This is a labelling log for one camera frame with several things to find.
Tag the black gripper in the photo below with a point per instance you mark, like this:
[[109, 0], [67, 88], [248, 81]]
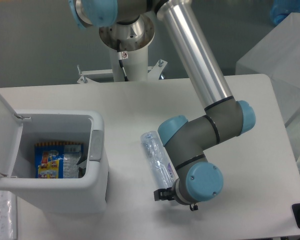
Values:
[[164, 194]]

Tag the clear plastic water bottle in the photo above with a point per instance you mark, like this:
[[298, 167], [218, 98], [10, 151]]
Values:
[[162, 169]]

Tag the blue cartoon snack bag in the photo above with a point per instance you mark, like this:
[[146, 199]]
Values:
[[57, 159]]

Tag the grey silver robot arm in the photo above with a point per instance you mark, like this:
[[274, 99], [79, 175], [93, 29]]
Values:
[[124, 27]]

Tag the white trash can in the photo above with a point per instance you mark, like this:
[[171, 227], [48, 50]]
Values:
[[87, 193]]

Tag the white trash can lid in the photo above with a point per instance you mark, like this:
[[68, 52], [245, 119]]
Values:
[[13, 161]]

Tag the paper sheet in sleeve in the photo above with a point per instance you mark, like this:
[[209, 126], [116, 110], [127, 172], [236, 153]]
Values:
[[8, 216]]

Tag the blue water jug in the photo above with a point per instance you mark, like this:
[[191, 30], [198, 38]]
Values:
[[280, 9]]

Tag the white base frame with bolts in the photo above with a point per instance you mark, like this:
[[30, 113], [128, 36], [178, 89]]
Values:
[[155, 72]]

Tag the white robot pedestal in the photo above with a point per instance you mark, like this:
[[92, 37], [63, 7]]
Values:
[[128, 63]]

